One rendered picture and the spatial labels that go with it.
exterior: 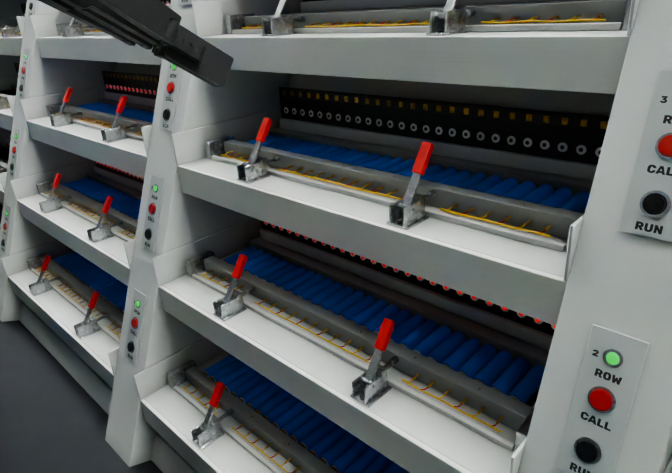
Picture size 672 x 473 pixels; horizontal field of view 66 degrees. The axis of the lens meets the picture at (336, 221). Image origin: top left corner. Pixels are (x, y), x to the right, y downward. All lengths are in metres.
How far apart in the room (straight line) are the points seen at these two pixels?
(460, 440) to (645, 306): 0.23
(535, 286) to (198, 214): 0.59
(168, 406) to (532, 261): 0.65
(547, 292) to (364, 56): 0.32
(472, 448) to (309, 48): 0.48
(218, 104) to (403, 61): 0.40
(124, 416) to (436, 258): 0.68
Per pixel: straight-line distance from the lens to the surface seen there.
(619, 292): 0.46
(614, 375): 0.47
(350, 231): 0.59
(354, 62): 0.63
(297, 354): 0.68
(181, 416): 0.92
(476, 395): 0.59
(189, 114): 0.87
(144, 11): 0.44
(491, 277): 0.50
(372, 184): 0.65
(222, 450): 0.85
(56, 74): 1.52
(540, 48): 0.51
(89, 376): 1.24
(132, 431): 1.01
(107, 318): 1.23
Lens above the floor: 0.58
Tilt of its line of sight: 7 degrees down
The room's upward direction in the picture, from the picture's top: 11 degrees clockwise
